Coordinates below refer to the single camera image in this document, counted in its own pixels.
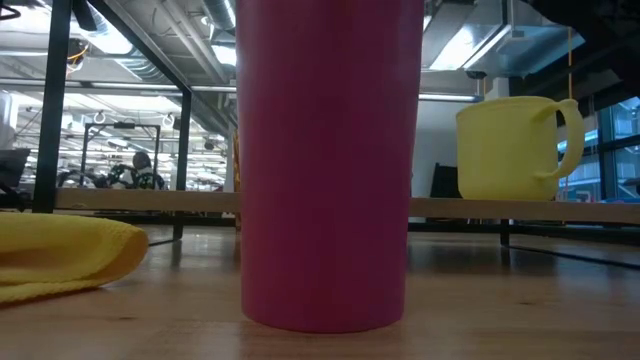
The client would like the yellow plastic mug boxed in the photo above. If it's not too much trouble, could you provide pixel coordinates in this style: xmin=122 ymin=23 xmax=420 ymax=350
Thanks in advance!
xmin=455 ymin=95 xmax=586 ymax=202

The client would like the pink plastic cup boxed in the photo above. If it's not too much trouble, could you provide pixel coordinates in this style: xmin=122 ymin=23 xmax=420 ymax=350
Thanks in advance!
xmin=235 ymin=0 xmax=426 ymax=335

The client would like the black folded panel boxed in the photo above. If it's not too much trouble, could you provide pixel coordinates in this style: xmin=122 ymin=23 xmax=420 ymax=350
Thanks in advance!
xmin=430 ymin=162 xmax=462 ymax=200

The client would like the person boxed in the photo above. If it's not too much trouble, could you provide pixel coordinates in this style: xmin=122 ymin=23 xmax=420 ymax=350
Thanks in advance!
xmin=115 ymin=151 xmax=167 ymax=191

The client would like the yellow cloth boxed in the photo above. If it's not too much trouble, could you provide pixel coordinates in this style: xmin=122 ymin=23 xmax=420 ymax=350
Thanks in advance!
xmin=0 ymin=211 xmax=150 ymax=305

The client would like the black metal frame post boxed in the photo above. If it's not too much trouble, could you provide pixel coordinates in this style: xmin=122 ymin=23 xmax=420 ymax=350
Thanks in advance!
xmin=30 ymin=0 xmax=74 ymax=215

